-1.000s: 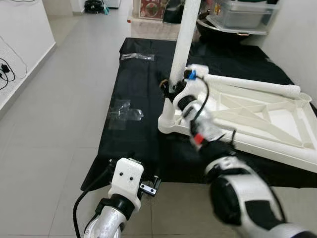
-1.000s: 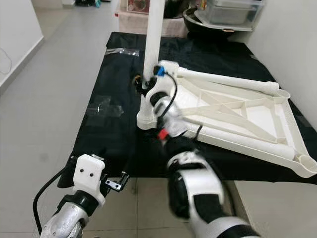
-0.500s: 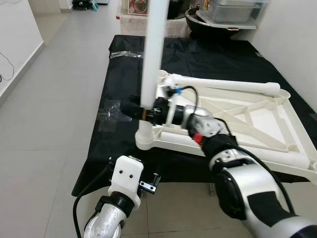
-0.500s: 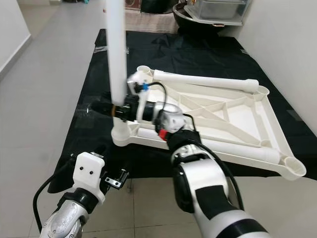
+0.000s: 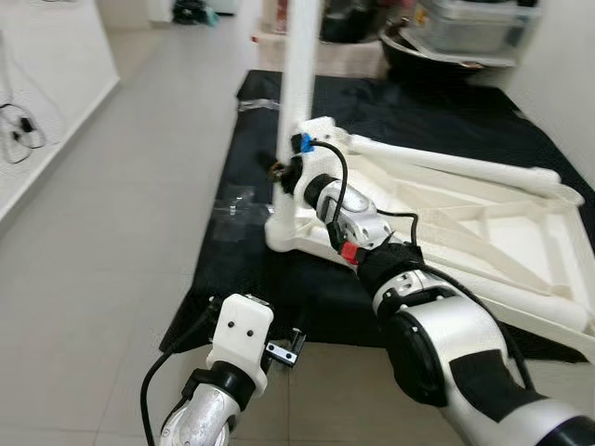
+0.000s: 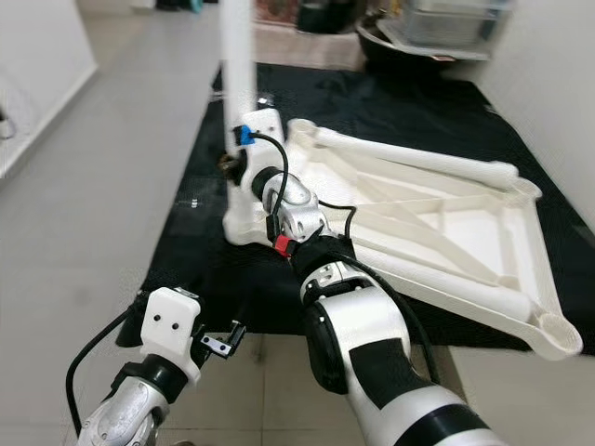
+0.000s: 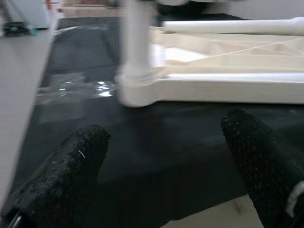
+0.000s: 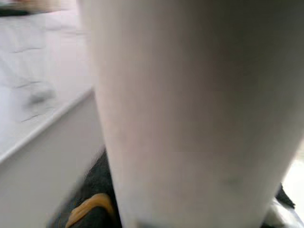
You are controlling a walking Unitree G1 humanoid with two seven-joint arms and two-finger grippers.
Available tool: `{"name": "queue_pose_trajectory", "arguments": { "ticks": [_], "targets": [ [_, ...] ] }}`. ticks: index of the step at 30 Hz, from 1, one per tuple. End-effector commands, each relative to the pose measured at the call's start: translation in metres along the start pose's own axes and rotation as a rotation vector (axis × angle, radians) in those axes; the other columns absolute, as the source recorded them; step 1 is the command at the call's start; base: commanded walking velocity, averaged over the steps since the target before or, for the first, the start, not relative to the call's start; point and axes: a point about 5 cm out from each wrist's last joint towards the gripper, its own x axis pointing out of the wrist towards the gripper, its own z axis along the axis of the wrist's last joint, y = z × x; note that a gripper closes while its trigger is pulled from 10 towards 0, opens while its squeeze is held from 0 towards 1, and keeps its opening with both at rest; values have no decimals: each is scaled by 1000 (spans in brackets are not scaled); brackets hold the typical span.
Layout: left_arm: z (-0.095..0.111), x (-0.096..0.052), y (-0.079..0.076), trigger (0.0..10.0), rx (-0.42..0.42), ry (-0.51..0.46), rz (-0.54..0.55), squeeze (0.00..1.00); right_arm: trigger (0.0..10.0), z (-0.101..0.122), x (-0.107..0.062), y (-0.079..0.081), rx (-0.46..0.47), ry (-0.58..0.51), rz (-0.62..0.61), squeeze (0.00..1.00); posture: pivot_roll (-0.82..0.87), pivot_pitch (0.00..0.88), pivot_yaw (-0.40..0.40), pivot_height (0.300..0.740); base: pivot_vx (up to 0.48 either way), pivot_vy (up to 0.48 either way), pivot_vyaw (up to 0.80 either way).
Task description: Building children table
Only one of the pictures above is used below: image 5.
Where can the black object on floor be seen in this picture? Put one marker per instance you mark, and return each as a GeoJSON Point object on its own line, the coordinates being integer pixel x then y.
{"type": "Point", "coordinates": [195, 11]}

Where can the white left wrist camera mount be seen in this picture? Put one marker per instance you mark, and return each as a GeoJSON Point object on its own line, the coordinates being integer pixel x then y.
{"type": "Point", "coordinates": [240, 330]}

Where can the beige covered bench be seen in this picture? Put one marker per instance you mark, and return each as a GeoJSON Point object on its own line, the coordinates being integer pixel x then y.
{"type": "Point", "coordinates": [353, 60]}

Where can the black wok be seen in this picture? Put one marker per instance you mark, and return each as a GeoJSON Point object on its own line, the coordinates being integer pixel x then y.
{"type": "Point", "coordinates": [400, 56]}

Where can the white plastic table top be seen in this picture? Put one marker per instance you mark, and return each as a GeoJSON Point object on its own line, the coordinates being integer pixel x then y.
{"type": "Point", "coordinates": [521, 242]}

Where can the clear tape strip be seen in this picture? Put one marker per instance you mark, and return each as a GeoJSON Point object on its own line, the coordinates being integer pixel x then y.
{"type": "Point", "coordinates": [256, 102]}

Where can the clear tape patch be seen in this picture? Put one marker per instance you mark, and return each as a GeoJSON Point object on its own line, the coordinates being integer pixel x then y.
{"type": "Point", "coordinates": [237, 214]}

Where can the clear plastic storage box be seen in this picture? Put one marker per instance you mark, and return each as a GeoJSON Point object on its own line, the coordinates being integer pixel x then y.
{"type": "Point", "coordinates": [474, 32]}

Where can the white plastic table leg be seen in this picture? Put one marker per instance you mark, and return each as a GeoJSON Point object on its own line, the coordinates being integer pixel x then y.
{"type": "Point", "coordinates": [302, 65]}
{"type": "Point", "coordinates": [539, 305]}
{"type": "Point", "coordinates": [446, 163]}

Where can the black tablecloth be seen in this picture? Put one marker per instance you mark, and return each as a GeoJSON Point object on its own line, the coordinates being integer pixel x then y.
{"type": "Point", "coordinates": [242, 279]}

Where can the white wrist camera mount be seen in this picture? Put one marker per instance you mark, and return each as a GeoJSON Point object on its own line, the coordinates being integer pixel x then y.
{"type": "Point", "coordinates": [321, 130]}
{"type": "Point", "coordinates": [240, 330]}

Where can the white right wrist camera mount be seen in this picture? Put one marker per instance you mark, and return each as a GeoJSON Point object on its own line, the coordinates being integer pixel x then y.
{"type": "Point", "coordinates": [321, 130]}

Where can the black bag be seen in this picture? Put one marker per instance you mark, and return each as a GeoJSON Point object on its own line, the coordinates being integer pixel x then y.
{"type": "Point", "coordinates": [353, 19]}

